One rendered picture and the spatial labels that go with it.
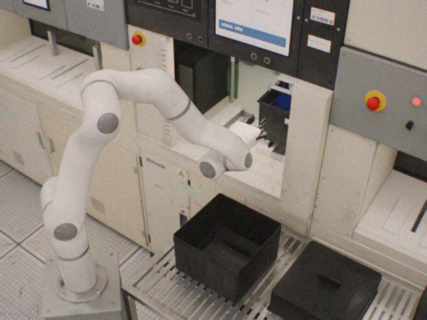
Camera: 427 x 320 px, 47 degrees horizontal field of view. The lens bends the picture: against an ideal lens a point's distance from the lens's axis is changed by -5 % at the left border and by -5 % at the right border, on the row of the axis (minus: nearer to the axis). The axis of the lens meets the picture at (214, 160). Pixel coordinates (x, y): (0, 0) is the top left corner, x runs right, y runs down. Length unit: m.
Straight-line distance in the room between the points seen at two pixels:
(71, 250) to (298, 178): 0.81
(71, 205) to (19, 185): 2.06
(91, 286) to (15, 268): 1.25
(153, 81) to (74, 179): 0.37
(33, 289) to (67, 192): 1.47
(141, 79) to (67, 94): 1.37
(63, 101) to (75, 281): 1.15
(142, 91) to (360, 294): 0.96
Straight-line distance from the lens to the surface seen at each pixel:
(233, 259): 1.90
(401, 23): 1.48
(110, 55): 2.21
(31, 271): 3.00
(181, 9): 1.84
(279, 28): 1.64
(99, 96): 1.36
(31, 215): 3.32
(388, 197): 2.10
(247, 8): 1.68
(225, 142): 1.52
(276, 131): 2.11
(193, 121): 1.48
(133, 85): 1.39
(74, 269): 1.75
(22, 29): 3.44
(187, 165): 2.21
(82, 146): 1.43
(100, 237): 3.08
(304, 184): 1.82
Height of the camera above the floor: 2.22
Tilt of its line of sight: 39 degrees down
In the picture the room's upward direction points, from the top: 1 degrees clockwise
